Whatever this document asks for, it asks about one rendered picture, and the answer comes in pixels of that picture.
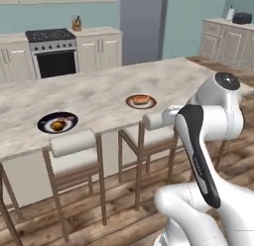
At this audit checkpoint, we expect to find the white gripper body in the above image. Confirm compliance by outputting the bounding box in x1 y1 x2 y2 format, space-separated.
161 104 185 126

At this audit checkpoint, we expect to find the white bottle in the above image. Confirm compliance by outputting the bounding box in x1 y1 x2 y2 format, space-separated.
225 5 235 22

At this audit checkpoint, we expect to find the grey fridge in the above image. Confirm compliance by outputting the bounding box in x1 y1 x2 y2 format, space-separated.
119 0 170 66

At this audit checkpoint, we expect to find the dark blue patterned plate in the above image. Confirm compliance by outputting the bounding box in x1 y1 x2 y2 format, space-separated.
37 111 79 135

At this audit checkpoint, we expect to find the red rimmed patterned plate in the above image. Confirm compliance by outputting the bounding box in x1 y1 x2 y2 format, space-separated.
125 93 158 110

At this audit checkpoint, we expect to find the black toaster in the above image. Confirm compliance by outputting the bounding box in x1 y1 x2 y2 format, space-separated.
231 11 253 26

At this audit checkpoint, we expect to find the wooden knife block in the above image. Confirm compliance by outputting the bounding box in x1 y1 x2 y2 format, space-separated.
70 14 83 33

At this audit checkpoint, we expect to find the wooden stool with white cushion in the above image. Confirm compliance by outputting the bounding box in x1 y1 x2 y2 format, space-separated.
117 111 180 212
42 128 108 243

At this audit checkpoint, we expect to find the marble top dining counter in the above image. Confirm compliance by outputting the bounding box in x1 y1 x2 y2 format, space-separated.
0 57 254 208

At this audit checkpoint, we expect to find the silver oven with black hob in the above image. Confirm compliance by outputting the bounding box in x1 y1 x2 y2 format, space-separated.
25 28 80 80

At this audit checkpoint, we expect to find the cream base cupboard run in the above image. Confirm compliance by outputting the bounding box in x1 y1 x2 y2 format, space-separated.
0 33 38 84
75 26 124 73

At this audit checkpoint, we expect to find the cream panelled cupboard run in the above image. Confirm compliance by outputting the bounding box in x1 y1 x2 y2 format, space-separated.
199 18 254 72

